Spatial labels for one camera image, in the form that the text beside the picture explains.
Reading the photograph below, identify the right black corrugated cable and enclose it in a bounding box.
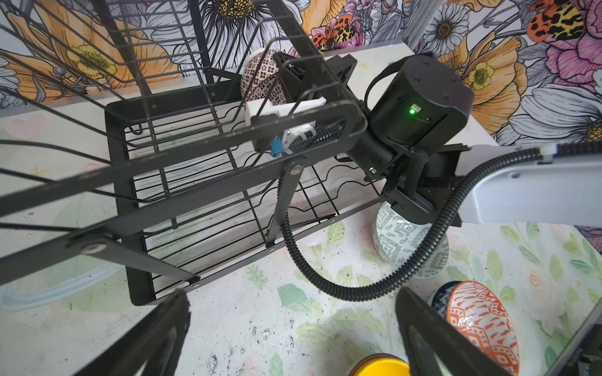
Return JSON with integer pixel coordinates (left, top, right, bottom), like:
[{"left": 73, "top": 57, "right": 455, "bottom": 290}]
[{"left": 277, "top": 140, "right": 602, "bottom": 302}]

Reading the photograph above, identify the black wire dish rack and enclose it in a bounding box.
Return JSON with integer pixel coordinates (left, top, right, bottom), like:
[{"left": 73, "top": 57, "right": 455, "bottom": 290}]
[{"left": 1, "top": 1, "right": 379, "bottom": 306}]

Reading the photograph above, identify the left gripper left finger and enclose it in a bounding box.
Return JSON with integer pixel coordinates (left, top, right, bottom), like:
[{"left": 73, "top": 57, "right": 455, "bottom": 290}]
[{"left": 76, "top": 290, "right": 191, "bottom": 375}]

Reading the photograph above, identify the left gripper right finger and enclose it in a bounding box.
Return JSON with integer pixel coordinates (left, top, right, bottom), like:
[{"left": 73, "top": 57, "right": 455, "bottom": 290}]
[{"left": 395, "top": 288, "right": 507, "bottom": 376}]

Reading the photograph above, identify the green patterned bowl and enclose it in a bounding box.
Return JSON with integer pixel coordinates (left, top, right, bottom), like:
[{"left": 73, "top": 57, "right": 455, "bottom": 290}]
[{"left": 372, "top": 202, "right": 449, "bottom": 279}]

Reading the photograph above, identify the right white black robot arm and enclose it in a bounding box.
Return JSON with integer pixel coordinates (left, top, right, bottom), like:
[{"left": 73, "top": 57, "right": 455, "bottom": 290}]
[{"left": 346, "top": 54, "right": 601, "bottom": 227}]

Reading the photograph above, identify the red orange patterned bowl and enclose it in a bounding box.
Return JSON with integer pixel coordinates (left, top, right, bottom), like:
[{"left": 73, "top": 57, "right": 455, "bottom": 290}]
[{"left": 427, "top": 281, "right": 520, "bottom": 375}]

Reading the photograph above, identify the brown dotted patterned bowl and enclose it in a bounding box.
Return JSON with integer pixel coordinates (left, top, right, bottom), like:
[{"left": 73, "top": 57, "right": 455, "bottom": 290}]
[{"left": 241, "top": 49, "right": 287, "bottom": 105}]

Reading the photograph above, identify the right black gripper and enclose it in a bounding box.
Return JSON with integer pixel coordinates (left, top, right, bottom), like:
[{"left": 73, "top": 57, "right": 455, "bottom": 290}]
[{"left": 272, "top": 52, "right": 359, "bottom": 110}]

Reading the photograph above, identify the yellow bowl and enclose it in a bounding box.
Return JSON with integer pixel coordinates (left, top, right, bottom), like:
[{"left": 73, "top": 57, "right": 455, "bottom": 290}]
[{"left": 346, "top": 353, "right": 411, "bottom": 376}]

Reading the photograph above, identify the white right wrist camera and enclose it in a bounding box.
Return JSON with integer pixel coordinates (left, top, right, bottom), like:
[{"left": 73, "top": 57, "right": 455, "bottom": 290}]
[{"left": 245, "top": 97, "right": 327, "bottom": 158}]

